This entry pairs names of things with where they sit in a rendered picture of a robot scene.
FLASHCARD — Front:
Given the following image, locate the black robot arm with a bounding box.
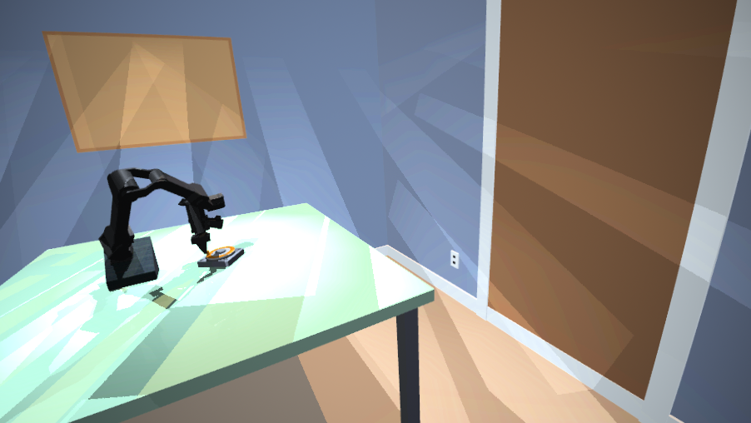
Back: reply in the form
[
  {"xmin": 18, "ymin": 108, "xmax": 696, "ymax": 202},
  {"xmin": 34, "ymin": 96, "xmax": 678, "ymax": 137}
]
[{"xmin": 98, "ymin": 167, "xmax": 226, "ymax": 264}]

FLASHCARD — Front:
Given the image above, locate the yellow and orange round plate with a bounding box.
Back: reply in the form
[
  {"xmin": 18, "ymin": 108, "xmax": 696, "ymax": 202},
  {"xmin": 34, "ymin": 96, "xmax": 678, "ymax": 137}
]
[{"xmin": 206, "ymin": 246, "xmax": 235, "ymax": 260}]

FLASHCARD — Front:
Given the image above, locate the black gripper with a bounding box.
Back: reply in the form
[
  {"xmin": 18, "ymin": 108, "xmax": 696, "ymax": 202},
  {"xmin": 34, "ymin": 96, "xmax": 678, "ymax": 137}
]
[{"xmin": 188, "ymin": 214, "xmax": 211, "ymax": 254}]

